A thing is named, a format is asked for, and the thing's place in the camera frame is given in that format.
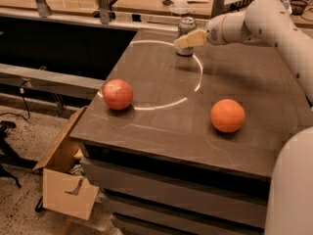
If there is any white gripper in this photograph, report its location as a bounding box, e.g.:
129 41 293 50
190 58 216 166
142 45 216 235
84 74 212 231
174 12 246 48

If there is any grey drawer cabinet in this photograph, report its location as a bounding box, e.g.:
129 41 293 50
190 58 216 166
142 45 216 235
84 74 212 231
81 145 269 235

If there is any black stand base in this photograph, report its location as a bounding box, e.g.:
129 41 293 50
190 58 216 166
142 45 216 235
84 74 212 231
0 120 36 188

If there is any black mesh cup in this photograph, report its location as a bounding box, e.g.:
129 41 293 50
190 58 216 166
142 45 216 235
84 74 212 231
291 0 307 16

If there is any clear plastic cup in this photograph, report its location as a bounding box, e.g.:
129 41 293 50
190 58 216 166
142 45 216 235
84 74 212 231
169 1 191 16

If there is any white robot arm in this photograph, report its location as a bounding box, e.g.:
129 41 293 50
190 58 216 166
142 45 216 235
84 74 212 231
174 0 313 235

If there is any grey power strip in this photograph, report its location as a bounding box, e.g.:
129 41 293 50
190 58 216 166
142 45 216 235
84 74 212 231
223 0 254 13

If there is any metal bracket middle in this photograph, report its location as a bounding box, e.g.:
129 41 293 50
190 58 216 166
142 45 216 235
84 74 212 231
97 0 111 24

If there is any metal bracket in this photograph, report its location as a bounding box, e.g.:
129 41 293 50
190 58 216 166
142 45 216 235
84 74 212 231
35 0 52 18
210 0 225 18
97 0 111 24

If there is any metal bracket left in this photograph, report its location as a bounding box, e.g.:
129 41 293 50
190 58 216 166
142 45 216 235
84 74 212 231
35 0 52 18

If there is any silver 7up soda can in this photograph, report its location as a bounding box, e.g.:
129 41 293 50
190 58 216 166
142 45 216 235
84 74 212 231
175 17 197 56

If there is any metal bracket right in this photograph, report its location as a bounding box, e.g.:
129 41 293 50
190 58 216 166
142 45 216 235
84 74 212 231
210 0 225 18

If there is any orange fruit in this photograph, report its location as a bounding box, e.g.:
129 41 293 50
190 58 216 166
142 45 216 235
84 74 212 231
210 99 246 133

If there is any open cardboard box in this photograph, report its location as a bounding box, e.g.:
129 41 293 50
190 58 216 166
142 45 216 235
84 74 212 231
33 107 99 220

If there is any red apple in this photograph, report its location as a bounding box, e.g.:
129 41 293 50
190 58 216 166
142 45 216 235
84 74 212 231
102 79 134 111

